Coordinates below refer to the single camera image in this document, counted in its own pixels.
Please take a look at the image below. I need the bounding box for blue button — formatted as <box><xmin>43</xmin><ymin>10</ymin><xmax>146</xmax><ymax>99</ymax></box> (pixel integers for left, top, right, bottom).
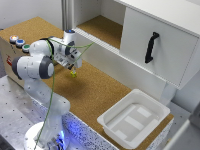
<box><xmin>15</xmin><ymin>38</ymin><xmax>26</xmax><ymax>48</ymax></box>

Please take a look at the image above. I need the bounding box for yellow block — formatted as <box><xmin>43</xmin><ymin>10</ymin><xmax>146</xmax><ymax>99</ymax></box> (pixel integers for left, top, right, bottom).
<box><xmin>70</xmin><ymin>70</ymin><xmax>78</xmax><ymax>78</ymax></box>

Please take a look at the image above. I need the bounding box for green button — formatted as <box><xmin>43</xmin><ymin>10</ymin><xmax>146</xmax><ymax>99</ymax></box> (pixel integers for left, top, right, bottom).
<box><xmin>21</xmin><ymin>44</ymin><xmax>32</xmax><ymax>54</ymax></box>

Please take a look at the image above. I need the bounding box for black door handle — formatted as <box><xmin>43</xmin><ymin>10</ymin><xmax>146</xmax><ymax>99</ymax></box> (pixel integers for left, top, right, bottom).
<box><xmin>144</xmin><ymin>31</ymin><xmax>160</xmax><ymax>64</ymax></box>

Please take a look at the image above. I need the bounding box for white sliding door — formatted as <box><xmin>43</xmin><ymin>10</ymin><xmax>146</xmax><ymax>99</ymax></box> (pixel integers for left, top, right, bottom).
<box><xmin>119</xmin><ymin>6</ymin><xmax>200</xmax><ymax>88</ymax></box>

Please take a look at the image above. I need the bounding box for red button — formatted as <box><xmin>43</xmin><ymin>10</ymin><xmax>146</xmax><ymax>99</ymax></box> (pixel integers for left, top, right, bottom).
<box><xmin>9</xmin><ymin>35</ymin><xmax>19</xmax><ymax>44</ymax></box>

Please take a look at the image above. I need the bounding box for green cable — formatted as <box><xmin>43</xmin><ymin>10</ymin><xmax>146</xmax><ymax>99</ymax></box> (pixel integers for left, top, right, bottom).
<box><xmin>34</xmin><ymin>37</ymin><xmax>95</xmax><ymax>150</ymax></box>

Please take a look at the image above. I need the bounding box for wooden drawer box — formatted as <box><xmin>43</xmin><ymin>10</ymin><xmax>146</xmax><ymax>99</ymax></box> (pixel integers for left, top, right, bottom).
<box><xmin>0</xmin><ymin>16</ymin><xmax>64</xmax><ymax>88</ymax></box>

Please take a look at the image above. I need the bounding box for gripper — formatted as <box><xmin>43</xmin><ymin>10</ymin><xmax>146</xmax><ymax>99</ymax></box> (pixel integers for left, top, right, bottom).
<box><xmin>54</xmin><ymin>49</ymin><xmax>83</xmax><ymax>71</ymax></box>

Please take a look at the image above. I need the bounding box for white cabinet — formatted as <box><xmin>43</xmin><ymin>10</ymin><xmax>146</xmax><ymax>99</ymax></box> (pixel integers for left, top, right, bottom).
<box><xmin>61</xmin><ymin>0</ymin><xmax>200</xmax><ymax>107</ymax></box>

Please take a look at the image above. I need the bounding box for white plastic box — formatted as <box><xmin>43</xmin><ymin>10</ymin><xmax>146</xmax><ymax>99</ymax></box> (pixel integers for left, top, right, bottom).
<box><xmin>96</xmin><ymin>88</ymin><xmax>171</xmax><ymax>150</ymax></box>

